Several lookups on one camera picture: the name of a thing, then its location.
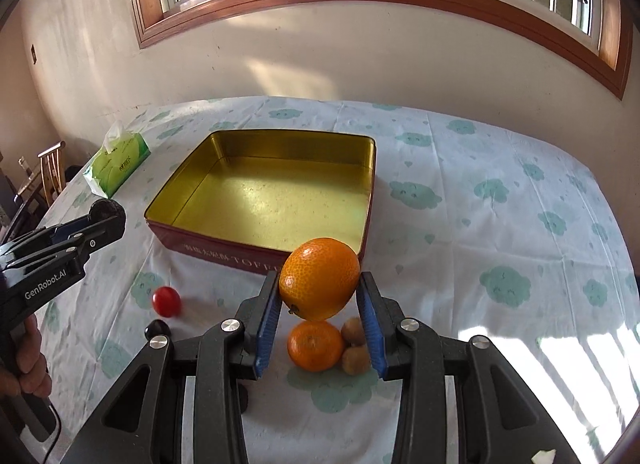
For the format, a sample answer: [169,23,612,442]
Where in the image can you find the wooden chair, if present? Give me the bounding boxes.
[13,141,66,209]

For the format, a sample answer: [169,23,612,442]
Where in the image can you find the wooden window frame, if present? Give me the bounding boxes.
[130,0,634,98]

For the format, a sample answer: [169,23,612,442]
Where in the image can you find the brown longan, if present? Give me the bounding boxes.
[341,317,367,346]
[341,345,371,376]

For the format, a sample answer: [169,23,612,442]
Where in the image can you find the orange tangerine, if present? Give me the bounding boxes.
[288,321,345,373]
[279,237,360,321]

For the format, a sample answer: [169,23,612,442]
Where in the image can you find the dark round plum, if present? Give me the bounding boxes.
[144,319,171,341]

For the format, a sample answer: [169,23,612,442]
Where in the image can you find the red gold toffee tin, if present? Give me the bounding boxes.
[144,129,376,274]

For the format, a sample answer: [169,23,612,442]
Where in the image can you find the green tissue pack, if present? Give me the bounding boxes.
[82,121,151,198]

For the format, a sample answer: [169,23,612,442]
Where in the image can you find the red cherry tomato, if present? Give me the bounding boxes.
[152,286,181,317]

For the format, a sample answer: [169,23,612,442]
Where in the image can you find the person's left hand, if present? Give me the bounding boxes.
[0,314,52,399]

